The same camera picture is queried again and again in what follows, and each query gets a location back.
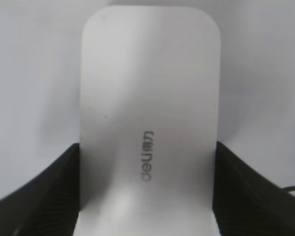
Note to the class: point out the white board eraser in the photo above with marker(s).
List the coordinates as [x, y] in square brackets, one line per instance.
[149, 114]

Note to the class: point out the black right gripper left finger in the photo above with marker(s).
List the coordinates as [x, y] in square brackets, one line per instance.
[49, 204]

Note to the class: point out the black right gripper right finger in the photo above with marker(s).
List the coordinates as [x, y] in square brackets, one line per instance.
[247, 204]

